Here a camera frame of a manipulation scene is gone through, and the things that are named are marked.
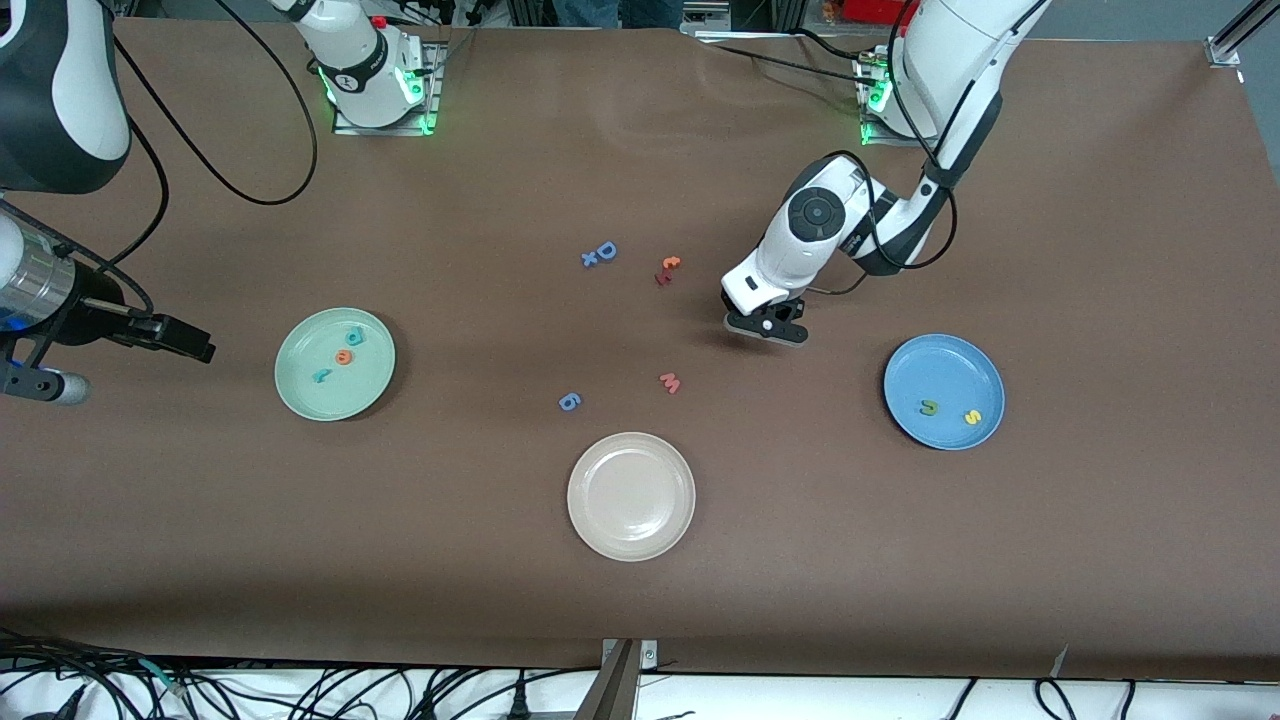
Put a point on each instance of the beige round plate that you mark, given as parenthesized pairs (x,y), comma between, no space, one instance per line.
(631,496)

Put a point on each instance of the green round plate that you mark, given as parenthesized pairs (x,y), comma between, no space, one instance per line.
(335,395)

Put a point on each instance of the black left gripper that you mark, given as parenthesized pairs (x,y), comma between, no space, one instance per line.
(798,312)

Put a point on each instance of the aluminium corner profile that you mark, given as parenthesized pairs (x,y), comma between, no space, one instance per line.
(1225,45)

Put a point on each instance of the red box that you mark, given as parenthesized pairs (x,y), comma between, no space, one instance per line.
(875,10)

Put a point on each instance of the brown table mat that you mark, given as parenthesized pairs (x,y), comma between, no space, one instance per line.
(640,600)

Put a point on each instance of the blue foam letter g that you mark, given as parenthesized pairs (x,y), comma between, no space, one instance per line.
(569,401)

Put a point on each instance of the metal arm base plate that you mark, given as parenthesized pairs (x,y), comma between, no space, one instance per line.
(385,131)
(875,140)

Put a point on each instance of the pink foam letter w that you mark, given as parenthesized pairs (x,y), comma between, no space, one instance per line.
(670,383)

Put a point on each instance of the aluminium profile bar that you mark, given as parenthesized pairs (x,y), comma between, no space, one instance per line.
(612,690)

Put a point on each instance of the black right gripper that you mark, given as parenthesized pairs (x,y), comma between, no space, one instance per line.
(100,317)

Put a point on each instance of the person in blue jeans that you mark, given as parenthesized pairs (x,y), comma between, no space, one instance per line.
(620,10)

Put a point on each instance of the blue foam letter D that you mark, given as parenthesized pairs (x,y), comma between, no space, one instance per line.
(601,250)

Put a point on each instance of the blue round plate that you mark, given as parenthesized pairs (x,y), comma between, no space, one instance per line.
(944,375)

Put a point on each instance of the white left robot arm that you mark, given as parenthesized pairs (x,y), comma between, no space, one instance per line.
(960,50)

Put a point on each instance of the grey metal rack frame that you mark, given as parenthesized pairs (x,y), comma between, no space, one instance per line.
(730,15)

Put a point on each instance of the small aluminium bracket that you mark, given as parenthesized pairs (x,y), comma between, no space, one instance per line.
(648,655)

